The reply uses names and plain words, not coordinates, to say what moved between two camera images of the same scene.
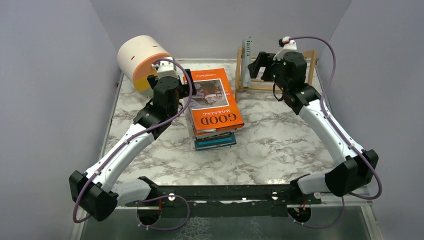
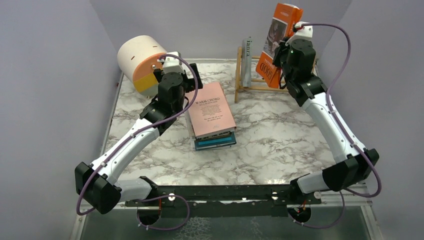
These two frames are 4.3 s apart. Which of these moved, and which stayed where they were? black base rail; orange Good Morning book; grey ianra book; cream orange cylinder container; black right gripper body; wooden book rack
Moved: orange Good Morning book; black right gripper body
Stayed: wooden book rack; cream orange cylinder container; black base rail; grey ianra book
